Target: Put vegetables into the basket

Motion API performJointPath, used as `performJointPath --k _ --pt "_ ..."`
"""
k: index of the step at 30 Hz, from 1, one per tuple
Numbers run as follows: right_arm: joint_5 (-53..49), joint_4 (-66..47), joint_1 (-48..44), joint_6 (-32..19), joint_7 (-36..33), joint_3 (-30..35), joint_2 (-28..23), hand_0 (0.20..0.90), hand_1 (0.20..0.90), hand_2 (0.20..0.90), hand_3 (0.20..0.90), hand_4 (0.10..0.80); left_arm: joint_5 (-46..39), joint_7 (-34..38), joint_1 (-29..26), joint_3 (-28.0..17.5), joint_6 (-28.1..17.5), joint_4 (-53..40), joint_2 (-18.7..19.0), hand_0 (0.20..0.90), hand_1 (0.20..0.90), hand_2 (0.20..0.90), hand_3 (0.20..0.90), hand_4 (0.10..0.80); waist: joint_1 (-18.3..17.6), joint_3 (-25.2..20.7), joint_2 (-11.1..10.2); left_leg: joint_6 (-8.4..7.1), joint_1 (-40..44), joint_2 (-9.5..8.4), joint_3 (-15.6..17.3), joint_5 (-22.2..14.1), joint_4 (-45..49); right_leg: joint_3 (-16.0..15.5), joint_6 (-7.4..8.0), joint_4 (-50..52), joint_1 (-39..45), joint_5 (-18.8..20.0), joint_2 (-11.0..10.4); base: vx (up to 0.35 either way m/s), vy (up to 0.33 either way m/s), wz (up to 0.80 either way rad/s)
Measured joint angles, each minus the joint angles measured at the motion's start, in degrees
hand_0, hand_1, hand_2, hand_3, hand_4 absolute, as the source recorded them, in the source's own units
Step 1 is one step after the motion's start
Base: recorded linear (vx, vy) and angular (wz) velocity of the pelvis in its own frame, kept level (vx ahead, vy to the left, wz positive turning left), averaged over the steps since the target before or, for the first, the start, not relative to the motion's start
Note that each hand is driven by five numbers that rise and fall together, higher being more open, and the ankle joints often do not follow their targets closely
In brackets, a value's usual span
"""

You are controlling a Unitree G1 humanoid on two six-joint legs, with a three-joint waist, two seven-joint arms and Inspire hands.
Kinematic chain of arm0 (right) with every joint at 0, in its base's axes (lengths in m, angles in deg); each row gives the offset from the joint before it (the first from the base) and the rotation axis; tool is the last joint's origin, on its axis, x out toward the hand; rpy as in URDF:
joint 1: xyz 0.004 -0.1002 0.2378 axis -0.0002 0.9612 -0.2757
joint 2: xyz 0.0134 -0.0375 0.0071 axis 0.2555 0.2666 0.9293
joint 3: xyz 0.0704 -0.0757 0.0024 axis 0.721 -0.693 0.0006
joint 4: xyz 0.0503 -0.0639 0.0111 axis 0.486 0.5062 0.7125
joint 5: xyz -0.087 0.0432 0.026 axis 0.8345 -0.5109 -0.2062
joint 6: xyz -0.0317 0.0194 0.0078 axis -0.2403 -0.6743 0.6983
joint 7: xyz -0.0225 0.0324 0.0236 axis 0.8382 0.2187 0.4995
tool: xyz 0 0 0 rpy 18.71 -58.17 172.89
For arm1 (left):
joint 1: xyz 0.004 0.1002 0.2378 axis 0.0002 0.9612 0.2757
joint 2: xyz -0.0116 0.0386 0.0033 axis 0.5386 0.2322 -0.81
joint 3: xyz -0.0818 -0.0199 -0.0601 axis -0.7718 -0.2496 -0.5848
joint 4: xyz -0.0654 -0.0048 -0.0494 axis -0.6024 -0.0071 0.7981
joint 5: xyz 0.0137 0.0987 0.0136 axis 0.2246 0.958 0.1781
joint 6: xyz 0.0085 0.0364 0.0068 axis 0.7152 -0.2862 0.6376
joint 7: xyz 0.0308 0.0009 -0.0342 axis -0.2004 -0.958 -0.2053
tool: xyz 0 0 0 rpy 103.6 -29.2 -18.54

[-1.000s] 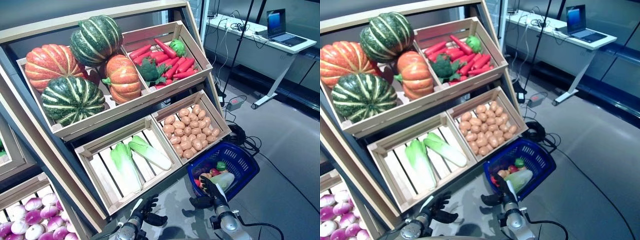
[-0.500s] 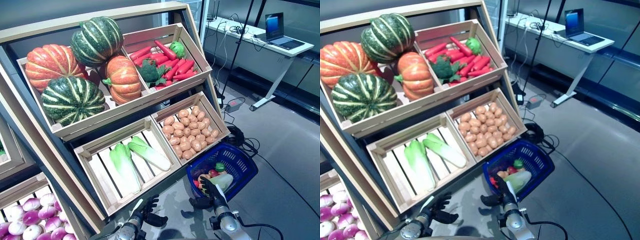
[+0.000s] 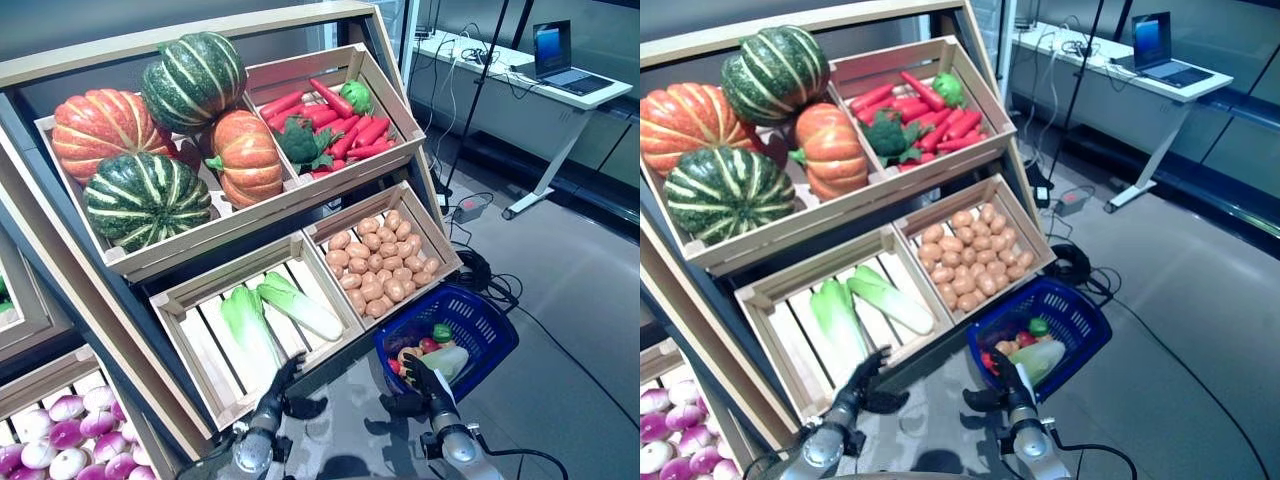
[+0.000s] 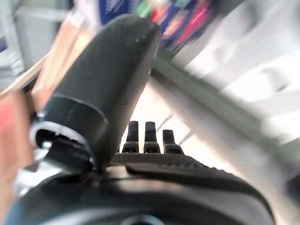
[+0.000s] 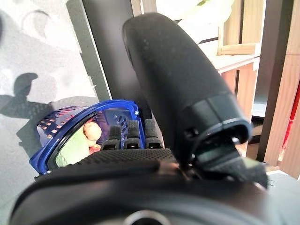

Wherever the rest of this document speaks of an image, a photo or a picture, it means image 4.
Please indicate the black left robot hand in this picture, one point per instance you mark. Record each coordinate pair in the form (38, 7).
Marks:
(105, 93)

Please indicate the brown cardboard box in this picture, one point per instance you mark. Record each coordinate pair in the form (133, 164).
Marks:
(63, 56)

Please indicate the grey plastic bin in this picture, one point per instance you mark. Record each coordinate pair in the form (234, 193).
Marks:
(35, 30)

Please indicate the colourful packaged goods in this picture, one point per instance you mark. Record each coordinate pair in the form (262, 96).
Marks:
(180, 21)

